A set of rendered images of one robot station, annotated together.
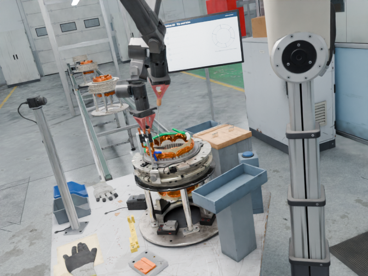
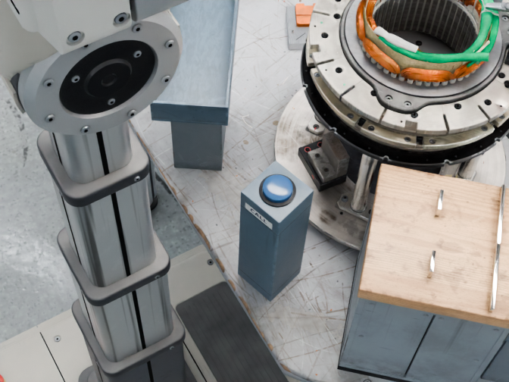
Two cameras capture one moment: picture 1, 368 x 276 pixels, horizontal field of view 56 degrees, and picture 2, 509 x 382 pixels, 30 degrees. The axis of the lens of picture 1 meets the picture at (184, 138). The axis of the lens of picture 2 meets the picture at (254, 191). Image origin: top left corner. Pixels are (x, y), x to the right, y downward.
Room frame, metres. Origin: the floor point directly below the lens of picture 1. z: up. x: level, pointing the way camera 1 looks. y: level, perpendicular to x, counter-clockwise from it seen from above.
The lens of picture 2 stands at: (1.61, -0.79, 2.13)
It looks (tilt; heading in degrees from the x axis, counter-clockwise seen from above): 59 degrees down; 126
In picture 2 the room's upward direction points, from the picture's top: 4 degrees clockwise
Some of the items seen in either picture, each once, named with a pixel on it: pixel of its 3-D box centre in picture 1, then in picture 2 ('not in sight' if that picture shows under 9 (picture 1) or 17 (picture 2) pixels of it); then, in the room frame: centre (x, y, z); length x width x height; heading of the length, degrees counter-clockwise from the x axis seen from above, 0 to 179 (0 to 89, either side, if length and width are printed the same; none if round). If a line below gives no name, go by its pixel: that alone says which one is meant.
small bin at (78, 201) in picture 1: (72, 207); not in sight; (1.49, 0.59, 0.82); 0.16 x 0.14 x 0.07; 106
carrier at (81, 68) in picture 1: (89, 73); not in sight; (5.51, 1.29, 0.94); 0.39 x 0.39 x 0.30
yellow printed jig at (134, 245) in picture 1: (132, 233); not in sight; (1.22, 0.28, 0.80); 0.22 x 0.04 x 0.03; 10
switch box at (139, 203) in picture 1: (138, 201); not in sight; (1.45, 0.27, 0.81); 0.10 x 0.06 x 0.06; 73
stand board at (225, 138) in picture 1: (221, 135); (446, 243); (1.48, -0.17, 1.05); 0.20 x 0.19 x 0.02; 27
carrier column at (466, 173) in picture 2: not in sight; (475, 148); (1.40, 0.08, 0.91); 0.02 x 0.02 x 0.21
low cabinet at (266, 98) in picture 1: (285, 91); not in sight; (3.72, -1.21, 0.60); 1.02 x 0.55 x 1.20; 16
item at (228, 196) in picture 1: (234, 217); (198, 94); (1.02, -0.13, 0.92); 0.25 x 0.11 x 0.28; 125
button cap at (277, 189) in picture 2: (247, 153); (277, 188); (1.26, -0.24, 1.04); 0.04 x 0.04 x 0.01
